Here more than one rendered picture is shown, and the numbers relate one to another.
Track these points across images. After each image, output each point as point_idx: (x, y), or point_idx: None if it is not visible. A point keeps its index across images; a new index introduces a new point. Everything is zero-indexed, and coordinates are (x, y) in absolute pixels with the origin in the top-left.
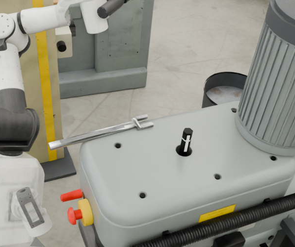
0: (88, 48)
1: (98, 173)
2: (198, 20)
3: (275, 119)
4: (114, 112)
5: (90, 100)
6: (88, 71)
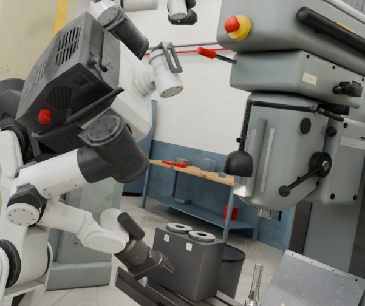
0: (53, 235)
1: None
2: (146, 244)
3: None
4: (80, 303)
5: (50, 294)
6: None
